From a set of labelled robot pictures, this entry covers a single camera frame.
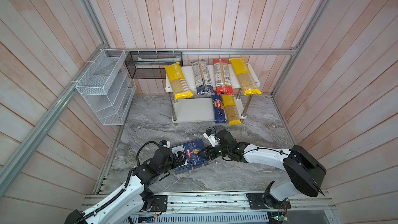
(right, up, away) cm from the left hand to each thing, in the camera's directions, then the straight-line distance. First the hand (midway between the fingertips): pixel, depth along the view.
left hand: (180, 160), depth 81 cm
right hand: (+11, +4, +3) cm, 12 cm away
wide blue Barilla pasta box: (+7, 0, -1) cm, 7 cm away
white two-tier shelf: (+11, +28, +20) cm, 36 cm away
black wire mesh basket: (-23, +58, +23) cm, 67 cm away
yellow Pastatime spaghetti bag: (+32, +27, +20) cm, 46 cm away
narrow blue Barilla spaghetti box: (+23, +26, +16) cm, 38 cm away
